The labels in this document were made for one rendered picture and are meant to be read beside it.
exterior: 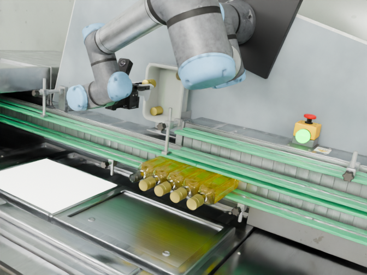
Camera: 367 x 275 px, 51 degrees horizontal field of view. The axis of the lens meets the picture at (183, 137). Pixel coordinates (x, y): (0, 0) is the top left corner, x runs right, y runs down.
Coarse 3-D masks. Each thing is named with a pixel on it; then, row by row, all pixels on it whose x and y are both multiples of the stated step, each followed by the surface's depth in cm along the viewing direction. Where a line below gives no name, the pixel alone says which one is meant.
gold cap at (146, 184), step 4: (144, 180) 117; (148, 180) 118; (152, 180) 119; (140, 184) 118; (144, 184) 117; (148, 184) 117; (152, 184) 119; (140, 188) 118; (144, 188) 117; (148, 188) 117
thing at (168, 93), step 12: (156, 72) 152; (168, 72) 151; (156, 84) 154; (168, 84) 152; (180, 84) 150; (156, 96) 156; (168, 96) 153; (180, 96) 142; (144, 108) 152; (168, 108) 154; (180, 108) 143; (156, 120) 150
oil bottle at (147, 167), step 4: (160, 156) 137; (148, 160) 131; (152, 160) 131; (156, 160) 132; (160, 160) 132; (164, 160) 133; (168, 160) 134; (140, 164) 127; (144, 164) 127; (148, 164) 127; (152, 164) 128; (156, 164) 128; (160, 164) 129; (140, 168) 126; (144, 168) 125; (148, 168) 125; (152, 168) 126; (148, 172) 125; (148, 176) 125
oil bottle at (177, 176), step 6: (180, 168) 127; (186, 168) 128; (192, 168) 128; (198, 168) 129; (168, 174) 122; (174, 174) 121; (180, 174) 122; (186, 174) 123; (168, 180) 121; (174, 180) 120; (180, 180) 120; (180, 186) 120
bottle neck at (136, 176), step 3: (138, 171) 124; (141, 171) 124; (132, 174) 121; (135, 174) 122; (138, 174) 122; (141, 174) 124; (144, 174) 125; (129, 177) 122; (132, 177) 123; (135, 177) 121; (138, 177) 122; (141, 177) 123; (144, 177) 125; (132, 180) 122; (135, 180) 121; (138, 180) 122
